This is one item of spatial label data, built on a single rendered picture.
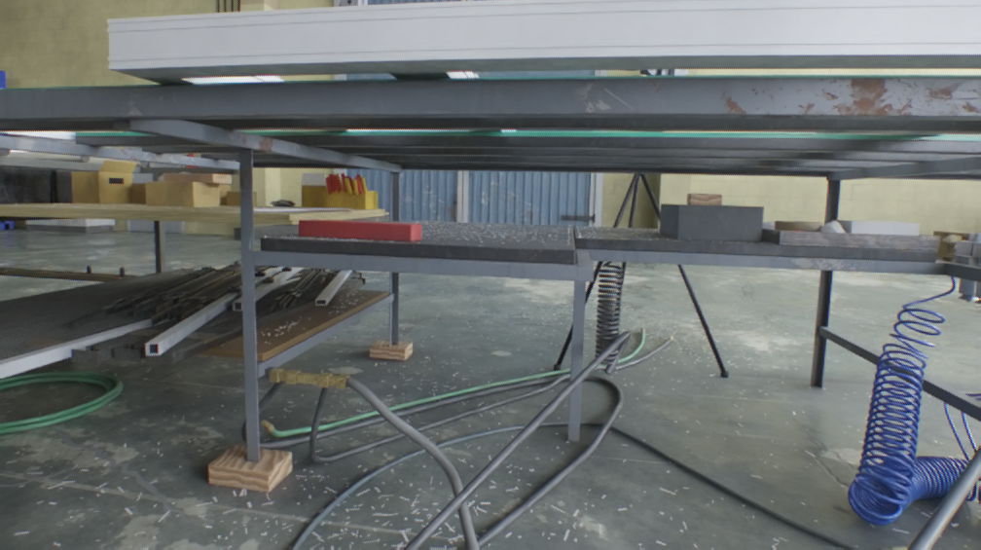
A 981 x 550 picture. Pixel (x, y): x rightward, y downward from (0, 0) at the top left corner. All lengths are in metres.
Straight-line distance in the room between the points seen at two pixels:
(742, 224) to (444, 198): 6.13
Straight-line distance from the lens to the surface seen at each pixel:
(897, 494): 1.45
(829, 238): 1.57
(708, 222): 1.53
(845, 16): 0.72
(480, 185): 7.27
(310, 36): 0.73
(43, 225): 10.77
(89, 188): 2.50
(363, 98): 0.74
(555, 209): 7.15
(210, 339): 1.45
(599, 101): 0.69
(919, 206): 8.55
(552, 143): 1.27
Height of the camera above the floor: 0.69
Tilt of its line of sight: 5 degrees down
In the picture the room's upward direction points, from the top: 1 degrees clockwise
